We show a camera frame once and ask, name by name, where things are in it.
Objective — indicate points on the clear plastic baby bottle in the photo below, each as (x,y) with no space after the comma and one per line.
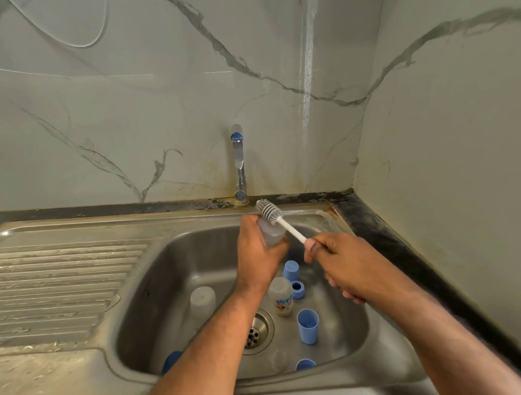
(272,232)

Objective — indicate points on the person's left hand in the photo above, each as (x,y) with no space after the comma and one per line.
(252,256)

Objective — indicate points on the person's right thumb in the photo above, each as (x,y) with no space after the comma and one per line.
(313,250)

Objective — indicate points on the person's right hand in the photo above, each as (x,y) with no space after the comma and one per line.
(350,264)

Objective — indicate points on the chrome sink faucet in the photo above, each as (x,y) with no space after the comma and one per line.
(239,162)

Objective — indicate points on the stainless steel sink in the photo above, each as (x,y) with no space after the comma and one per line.
(81,285)

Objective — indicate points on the clear silicone bottle nipple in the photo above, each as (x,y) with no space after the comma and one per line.
(279,361)

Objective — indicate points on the tall blue bottle cap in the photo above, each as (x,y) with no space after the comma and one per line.
(307,327)

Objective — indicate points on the frosted clear bottle cap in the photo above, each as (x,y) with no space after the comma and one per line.
(202,303)

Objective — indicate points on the small blue bottle cap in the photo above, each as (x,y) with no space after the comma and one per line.
(290,270)

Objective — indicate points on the white grey bottle brush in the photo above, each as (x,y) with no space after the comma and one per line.
(289,231)

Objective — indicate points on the person's left forearm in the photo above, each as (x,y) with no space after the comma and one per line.
(211,346)

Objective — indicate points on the person's right forearm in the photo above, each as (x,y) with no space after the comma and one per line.
(439,337)

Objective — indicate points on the printed clear baby bottle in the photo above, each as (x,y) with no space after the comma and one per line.
(281,295)

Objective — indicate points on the metal sink drain strainer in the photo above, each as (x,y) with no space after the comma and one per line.
(260,329)

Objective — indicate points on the person's left fingers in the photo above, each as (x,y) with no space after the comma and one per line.
(282,251)

